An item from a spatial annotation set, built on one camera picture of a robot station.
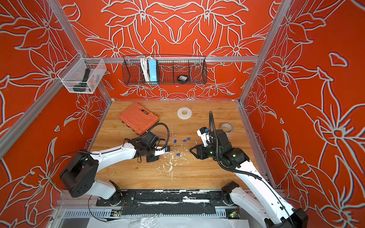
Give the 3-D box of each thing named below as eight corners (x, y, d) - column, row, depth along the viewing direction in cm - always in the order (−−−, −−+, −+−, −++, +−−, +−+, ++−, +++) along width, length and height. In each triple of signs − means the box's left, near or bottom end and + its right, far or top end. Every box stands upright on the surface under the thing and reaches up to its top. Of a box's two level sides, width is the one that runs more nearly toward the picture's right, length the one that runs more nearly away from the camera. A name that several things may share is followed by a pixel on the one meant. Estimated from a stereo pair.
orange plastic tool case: (118, 119, 109) (116, 115, 105) (137, 106, 118) (135, 101, 114) (141, 137, 98) (139, 133, 94) (159, 120, 108) (158, 116, 104)
